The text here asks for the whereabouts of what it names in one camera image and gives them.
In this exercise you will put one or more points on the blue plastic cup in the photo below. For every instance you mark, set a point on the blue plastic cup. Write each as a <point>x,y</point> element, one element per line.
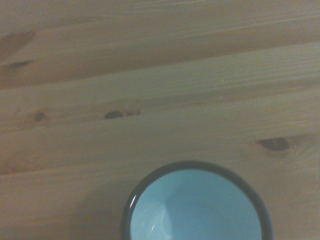
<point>197,207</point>

